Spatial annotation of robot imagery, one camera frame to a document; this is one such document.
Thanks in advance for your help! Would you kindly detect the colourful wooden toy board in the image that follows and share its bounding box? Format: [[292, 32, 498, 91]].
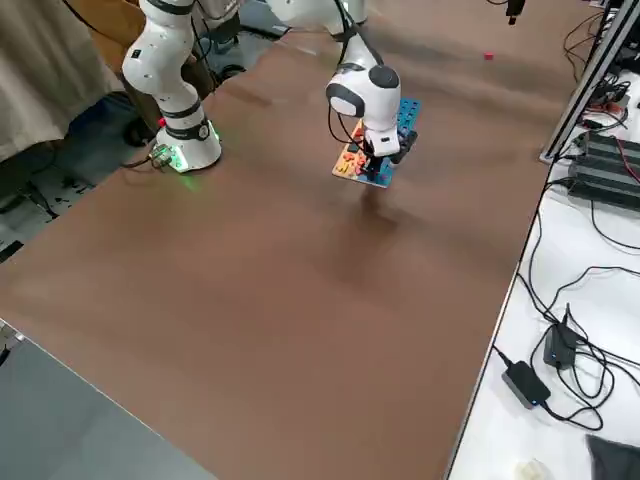
[[332, 97, 423, 191]]

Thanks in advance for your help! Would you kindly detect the black finned power supply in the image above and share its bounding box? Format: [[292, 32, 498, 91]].
[[579, 130, 640, 176], [568, 152, 640, 212]]

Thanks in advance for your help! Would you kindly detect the small black box green light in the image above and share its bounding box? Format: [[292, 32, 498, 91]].
[[543, 322, 577, 370]]

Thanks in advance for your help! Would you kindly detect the black power adapter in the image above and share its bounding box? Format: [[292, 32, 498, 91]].
[[501, 360, 552, 410]]

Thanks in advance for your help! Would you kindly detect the beige curtain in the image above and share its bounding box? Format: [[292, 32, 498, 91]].
[[0, 0, 126, 162]]

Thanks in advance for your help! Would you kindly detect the small white object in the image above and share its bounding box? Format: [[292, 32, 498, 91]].
[[516, 459, 550, 480]]

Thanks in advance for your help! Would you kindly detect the dark grey cloth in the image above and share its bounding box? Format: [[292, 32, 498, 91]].
[[584, 433, 640, 480]]

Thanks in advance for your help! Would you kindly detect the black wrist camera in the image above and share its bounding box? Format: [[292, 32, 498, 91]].
[[392, 128, 420, 165]]

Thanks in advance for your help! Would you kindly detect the aluminium frame post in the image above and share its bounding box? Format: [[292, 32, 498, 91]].
[[538, 0, 640, 164]]

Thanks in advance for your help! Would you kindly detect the black cable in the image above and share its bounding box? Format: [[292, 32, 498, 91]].
[[547, 344, 616, 432], [517, 177, 574, 326]]

